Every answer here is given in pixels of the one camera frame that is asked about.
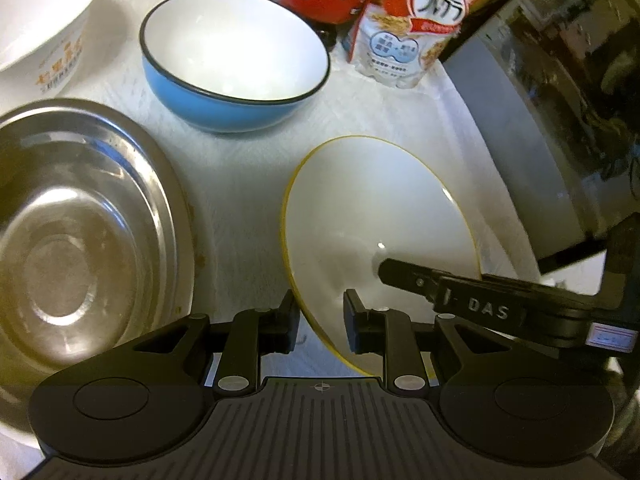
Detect yellow-rimmed white plate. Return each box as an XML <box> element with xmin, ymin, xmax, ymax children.
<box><xmin>281</xmin><ymin>135</ymin><xmax>483</xmax><ymax>378</ymax></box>

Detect stainless steel bowl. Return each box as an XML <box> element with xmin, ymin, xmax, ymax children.
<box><xmin>0</xmin><ymin>98</ymin><xmax>196</xmax><ymax>431</ymax></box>

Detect white paper bowl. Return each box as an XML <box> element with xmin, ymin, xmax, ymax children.
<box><xmin>0</xmin><ymin>0</ymin><xmax>102</xmax><ymax>98</ymax></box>

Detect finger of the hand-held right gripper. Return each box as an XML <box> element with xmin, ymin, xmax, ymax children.
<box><xmin>378</xmin><ymin>258</ymin><xmax>482</xmax><ymax>305</ymax></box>

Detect blue bowl with black rim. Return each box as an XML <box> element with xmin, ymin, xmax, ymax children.
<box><xmin>139</xmin><ymin>0</ymin><xmax>332</xmax><ymax>134</ymax></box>

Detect black appliance with glass door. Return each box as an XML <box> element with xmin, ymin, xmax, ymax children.
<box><xmin>439</xmin><ymin>0</ymin><xmax>640</xmax><ymax>281</ymax></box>

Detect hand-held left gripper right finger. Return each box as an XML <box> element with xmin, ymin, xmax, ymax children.
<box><xmin>342</xmin><ymin>289</ymin><xmax>501</xmax><ymax>396</ymax></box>

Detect white tablecloth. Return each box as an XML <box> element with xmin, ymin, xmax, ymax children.
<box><xmin>0</xmin><ymin>0</ymin><xmax>551</xmax><ymax>461</ymax></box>

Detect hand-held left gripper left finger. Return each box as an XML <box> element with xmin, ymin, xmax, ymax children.
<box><xmin>135</xmin><ymin>290</ymin><xmax>301</xmax><ymax>396</ymax></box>

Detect cereal bag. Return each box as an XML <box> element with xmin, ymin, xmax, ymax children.
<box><xmin>342</xmin><ymin>0</ymin><xmax>522</xmax><ymax>91</ymax></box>

